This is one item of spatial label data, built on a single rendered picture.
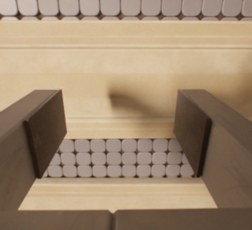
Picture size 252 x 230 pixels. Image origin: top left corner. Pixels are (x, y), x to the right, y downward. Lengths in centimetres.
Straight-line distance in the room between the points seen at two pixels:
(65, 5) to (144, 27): 12
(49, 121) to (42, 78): 15
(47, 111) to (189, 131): 12
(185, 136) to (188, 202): 30
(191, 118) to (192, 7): 20
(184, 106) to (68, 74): 19
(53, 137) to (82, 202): 28
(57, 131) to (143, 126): 17
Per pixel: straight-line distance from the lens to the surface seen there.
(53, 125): 18
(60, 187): 42
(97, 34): 28
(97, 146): 36
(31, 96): 18
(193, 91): 19
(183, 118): 18
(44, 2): 32
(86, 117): 33
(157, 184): 40
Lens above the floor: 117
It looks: 69 degrees down
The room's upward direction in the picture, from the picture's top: 178 degrees clockwise
